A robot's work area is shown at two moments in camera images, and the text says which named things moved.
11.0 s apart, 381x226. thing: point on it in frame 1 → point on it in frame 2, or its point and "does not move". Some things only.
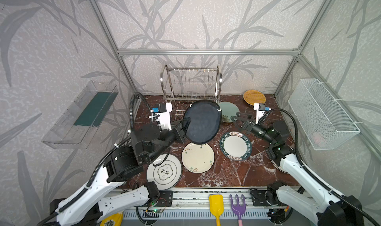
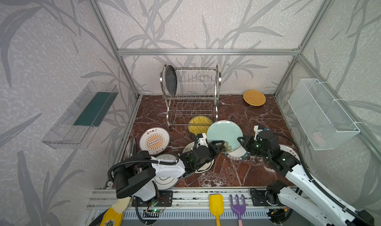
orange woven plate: (251, 96) does not move
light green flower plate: (228, 109) → (224, 130)
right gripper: (246, 125) → (246, 141)
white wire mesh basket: (324, 123) does not move
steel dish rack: (182, 86) does not move
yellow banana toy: (116, 220) does not move
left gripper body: (179, 132) → (214, 146)
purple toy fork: (239, 209) does not move
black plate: (206, 118) → (171, 79)
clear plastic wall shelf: (77, 127) does not move
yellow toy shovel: (216, 203) does not move
